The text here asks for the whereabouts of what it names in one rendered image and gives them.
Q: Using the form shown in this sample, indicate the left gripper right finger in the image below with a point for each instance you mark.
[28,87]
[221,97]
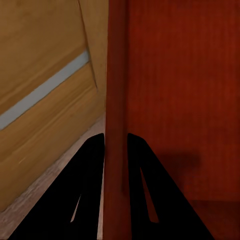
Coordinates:
[177,218]

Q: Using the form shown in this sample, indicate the door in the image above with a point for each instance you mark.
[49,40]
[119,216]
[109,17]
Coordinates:
[53,83]

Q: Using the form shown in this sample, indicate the storage box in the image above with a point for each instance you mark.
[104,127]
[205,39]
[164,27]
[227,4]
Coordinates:
[173,78]

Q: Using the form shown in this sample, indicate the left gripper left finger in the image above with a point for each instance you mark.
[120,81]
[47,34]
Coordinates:
[80,180]

